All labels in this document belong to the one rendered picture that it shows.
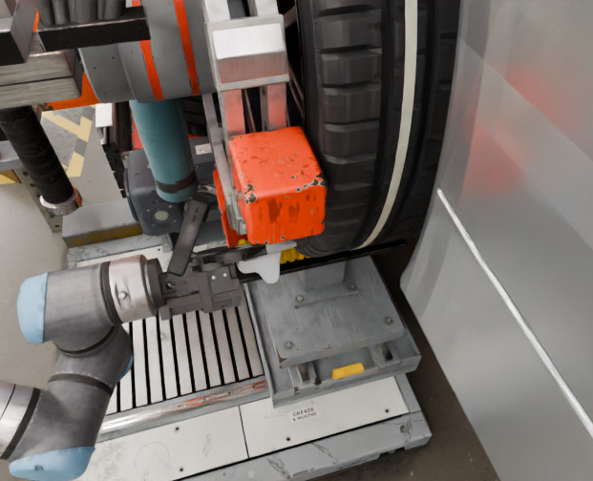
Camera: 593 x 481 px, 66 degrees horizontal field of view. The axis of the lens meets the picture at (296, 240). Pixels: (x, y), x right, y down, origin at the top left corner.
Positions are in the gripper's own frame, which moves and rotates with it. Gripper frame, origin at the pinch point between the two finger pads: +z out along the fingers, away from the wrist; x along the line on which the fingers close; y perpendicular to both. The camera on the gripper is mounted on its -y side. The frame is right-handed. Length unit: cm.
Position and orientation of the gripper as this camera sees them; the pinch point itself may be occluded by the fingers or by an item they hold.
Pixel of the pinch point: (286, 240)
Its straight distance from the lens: 67.4
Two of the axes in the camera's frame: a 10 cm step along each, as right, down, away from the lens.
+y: 1.9, 9.8, 1.0
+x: 1.9, 0.6, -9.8
